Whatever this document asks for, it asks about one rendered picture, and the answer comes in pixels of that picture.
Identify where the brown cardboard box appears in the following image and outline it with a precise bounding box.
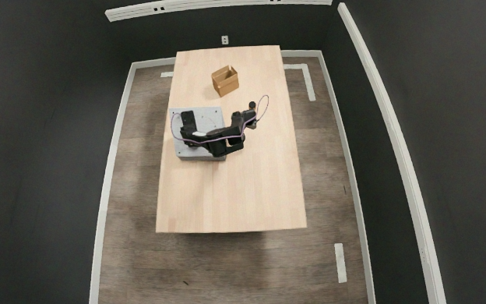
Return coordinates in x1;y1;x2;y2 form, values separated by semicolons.
211;65;239;97

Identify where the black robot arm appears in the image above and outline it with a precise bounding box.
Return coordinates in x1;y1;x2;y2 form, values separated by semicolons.
180;108;257;157

